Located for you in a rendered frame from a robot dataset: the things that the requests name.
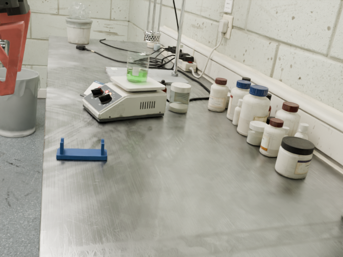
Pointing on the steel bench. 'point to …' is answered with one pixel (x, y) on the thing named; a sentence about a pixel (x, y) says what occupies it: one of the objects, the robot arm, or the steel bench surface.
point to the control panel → (99, 100)
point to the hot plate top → (151, 84)
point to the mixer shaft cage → (152, 35)
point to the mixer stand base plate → (154, 74)
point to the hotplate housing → (130, 105)
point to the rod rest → (100, 154)
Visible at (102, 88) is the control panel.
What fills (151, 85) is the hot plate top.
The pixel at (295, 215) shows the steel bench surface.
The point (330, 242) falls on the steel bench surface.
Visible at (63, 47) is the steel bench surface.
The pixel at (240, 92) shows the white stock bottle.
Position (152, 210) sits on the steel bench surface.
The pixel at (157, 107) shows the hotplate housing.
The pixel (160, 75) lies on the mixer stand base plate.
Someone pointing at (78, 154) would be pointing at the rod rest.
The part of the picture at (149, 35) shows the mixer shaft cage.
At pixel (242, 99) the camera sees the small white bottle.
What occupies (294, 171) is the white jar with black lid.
